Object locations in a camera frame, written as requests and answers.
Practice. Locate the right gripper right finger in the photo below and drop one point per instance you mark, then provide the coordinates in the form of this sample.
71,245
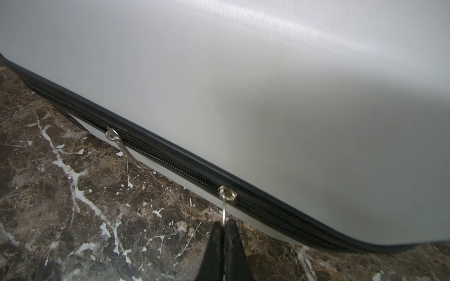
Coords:
236,263

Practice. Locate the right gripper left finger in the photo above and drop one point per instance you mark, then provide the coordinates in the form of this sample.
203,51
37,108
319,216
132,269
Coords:
212,266

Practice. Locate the silver zipper pull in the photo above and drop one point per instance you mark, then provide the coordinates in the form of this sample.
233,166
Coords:
227,196
112,135

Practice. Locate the white hard-shell suitcase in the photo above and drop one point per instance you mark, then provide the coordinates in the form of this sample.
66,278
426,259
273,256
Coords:
329,119

